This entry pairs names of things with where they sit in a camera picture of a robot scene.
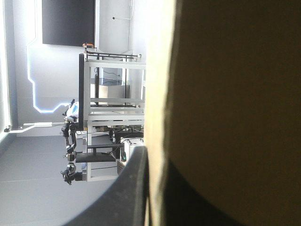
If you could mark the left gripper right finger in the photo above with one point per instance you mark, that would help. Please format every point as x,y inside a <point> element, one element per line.
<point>185,204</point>

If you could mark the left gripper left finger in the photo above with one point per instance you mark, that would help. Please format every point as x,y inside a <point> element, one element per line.
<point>127,193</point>

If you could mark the brown cardboard box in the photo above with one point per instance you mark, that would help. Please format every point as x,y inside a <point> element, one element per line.
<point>230,94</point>

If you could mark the black background robot arm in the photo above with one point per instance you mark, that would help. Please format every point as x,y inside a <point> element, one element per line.
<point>70,139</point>
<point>69,173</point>

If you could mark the white metal frame rack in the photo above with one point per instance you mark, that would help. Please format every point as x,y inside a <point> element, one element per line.
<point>87,94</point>

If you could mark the dark wall display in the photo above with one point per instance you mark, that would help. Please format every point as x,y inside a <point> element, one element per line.
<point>68,21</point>

